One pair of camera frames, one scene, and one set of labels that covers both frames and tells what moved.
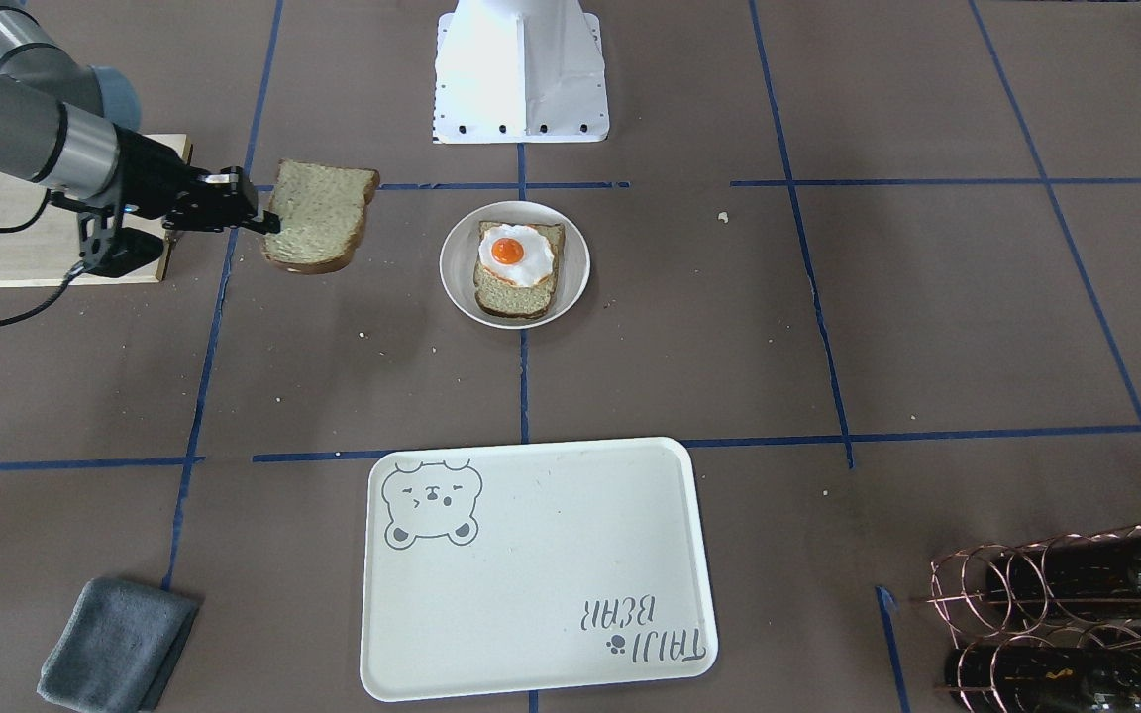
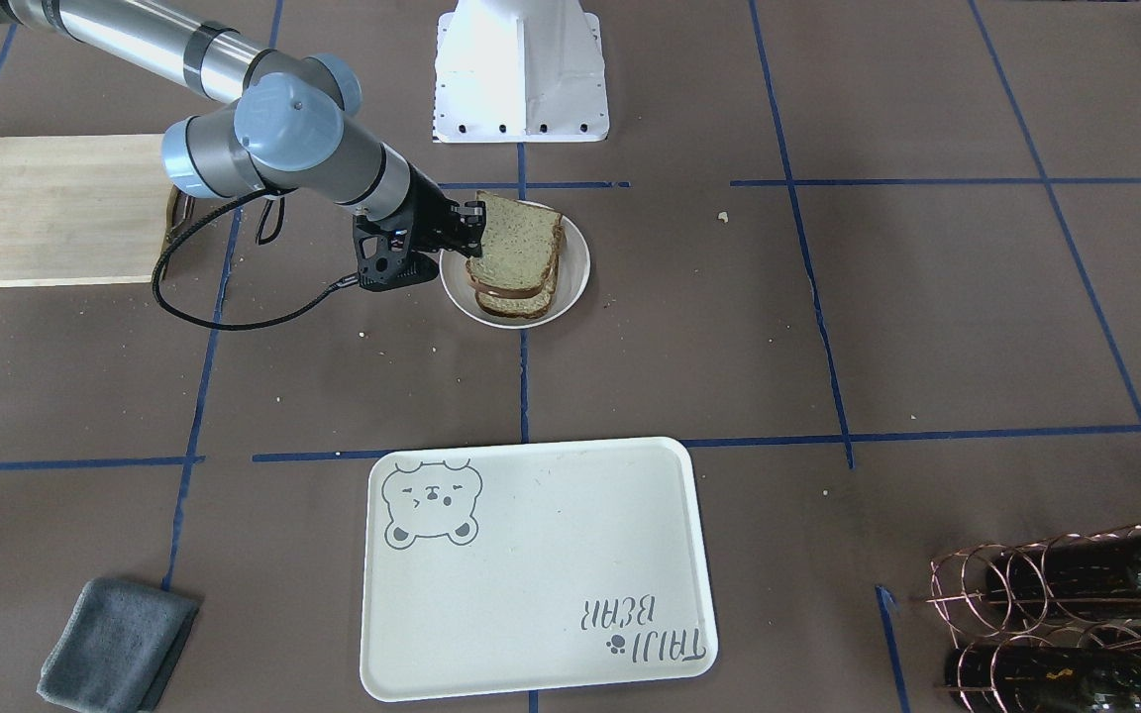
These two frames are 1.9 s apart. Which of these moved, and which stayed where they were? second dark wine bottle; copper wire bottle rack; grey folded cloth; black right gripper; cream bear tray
Moved: black right gripper
Stayed: second dark wine bottle; cream bear tray; grey folded cloth; copper wire bottle rack
